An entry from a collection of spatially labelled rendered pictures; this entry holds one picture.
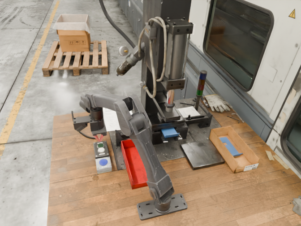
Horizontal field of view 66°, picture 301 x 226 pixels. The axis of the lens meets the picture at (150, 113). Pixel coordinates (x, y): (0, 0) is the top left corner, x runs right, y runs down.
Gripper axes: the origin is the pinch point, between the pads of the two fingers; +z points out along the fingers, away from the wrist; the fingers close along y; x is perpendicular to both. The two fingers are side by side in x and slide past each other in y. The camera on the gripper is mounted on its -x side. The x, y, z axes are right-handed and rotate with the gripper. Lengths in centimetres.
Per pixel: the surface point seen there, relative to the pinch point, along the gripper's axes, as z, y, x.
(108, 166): 3.7, 14.3, 2.0
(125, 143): 3.0, 2.4, 12.1
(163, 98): -9.5, -15.1, 37.4
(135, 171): 6.2, 17.9, 13.8
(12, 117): 99, -167, -91
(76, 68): 89, -263, -13
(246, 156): 5, 23, 70
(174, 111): -10.9, -0.6, 38.3
